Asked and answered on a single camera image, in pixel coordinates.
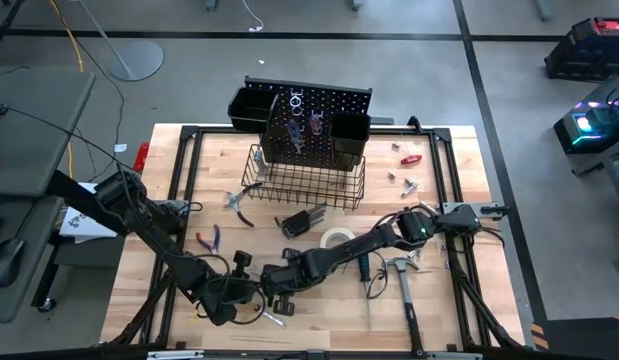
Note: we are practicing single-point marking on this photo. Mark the black crate with red top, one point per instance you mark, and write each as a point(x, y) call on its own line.
point(584, 55)

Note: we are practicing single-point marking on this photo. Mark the tall black pegboard bin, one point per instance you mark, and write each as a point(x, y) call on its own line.
point(349, 132)

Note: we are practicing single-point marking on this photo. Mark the black computer with coloured lights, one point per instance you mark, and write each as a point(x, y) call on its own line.
point(589, 130)

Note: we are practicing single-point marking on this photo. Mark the red flat object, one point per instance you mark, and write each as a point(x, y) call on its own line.
point(141, 155)

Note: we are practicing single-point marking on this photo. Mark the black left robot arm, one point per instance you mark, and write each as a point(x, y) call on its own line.
point(159, 240)

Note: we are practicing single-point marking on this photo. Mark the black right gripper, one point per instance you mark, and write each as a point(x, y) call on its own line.
point(299, 272)

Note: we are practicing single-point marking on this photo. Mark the white floor sticker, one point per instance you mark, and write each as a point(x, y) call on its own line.
point(120, 148)

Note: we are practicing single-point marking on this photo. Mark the wide black pegboard bin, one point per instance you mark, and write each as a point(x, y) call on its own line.
point(251, 112)

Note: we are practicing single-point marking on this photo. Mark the black metal pegboard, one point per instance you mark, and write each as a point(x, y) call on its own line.
point(339, 105)

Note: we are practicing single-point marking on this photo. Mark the black desk leg with caster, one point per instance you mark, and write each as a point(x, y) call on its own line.
point(49, 270)

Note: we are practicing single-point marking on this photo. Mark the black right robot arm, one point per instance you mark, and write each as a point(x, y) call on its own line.
point(359, 247)

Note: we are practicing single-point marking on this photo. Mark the black computer mouse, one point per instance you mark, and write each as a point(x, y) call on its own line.
point(6, 260)

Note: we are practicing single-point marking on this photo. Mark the white paper sheet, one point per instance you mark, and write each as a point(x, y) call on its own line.
point(84, 225)

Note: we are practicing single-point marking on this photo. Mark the white masking tape roll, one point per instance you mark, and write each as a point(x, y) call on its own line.
point(337, 231)

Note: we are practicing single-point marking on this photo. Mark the grey furniture foot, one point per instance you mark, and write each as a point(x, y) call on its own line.
point(356, 4)
point(541, 7)
point(211, 4)

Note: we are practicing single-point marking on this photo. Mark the silver pegboard hook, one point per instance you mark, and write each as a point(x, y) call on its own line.
point(303, 142)
point(295, 106)
point(314, 116)

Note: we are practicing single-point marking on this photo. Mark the grey round stand base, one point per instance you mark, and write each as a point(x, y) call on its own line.
point(136, 60)

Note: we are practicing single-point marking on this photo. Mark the grey desk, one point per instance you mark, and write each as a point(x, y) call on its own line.
point(29, 140)

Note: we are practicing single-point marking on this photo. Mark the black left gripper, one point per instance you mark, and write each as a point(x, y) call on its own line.
point(224, 302)

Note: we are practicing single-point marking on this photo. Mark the black block with hazard stripes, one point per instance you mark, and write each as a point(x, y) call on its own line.
point(579, 340)

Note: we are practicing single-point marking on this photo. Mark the red and blue pliers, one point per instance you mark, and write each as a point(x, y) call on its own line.
point(216, 237)

